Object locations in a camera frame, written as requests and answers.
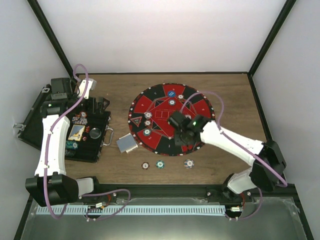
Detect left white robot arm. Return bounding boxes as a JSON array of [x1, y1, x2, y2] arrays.
[[25, 78, 111, 207]]

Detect perforated light blue rail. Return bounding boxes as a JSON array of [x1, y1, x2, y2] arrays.
[[36, 205, 226, 216]]

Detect chips in case top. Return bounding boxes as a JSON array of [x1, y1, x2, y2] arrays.
[[71, 111, 88, 126]]

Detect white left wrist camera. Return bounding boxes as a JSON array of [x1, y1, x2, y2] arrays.
[[77, 78, 97, 100]]

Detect black poker chip case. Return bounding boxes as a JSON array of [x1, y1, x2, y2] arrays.
[[17, 84, 111, 163]]

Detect black front mounting rail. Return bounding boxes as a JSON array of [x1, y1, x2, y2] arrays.
[[74, 183, 296, 204]]

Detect card box in case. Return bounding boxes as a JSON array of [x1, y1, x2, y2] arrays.
[[67, 124, 86, 142]]

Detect teal chips in case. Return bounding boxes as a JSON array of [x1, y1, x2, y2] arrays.
[[65, 140, 78, 157]]

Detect teal chip seat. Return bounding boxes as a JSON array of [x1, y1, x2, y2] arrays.
[[168, 99, 176, 106]]

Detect blue small blind button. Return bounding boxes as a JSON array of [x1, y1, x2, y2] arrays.
[[167, 90, 176, 98]]

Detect clear dealer button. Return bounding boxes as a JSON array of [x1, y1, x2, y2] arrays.
[[89, 127, 102, 140]]

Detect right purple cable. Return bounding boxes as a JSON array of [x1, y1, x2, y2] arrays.
[[179, 91, 288, 222]]

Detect round red black poker mat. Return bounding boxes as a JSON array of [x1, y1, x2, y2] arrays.
[[128, 83, 215, 157]]

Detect purple cable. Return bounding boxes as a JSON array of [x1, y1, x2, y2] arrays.
[[179, 91, 288, 222], [43, 63, 131, 223]]

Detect blue white chip seat three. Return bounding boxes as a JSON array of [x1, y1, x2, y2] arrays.
[[144, 112, 152, 119]]

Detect teal chip seat two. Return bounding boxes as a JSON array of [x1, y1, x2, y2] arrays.
[[143, 128, 151, 136]]

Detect triangular all in marker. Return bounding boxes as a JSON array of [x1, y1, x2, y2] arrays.
[[130, 116, 142, 127]]

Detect teal chip stack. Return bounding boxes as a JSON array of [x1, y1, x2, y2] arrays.
[[155, 160, 165, 169]]

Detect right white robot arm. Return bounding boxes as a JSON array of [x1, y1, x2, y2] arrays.
[[168, 111, 288, 202]]

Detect blue orange chip stack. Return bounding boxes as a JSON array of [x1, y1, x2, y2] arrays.
[[184, 159, 195, 169]]

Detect brown 100 chip stack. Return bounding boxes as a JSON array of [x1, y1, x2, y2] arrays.
[[141, 162, 150, 170]]

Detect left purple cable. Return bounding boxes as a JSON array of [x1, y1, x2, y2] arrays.
[[43, 63, 131, 223]]

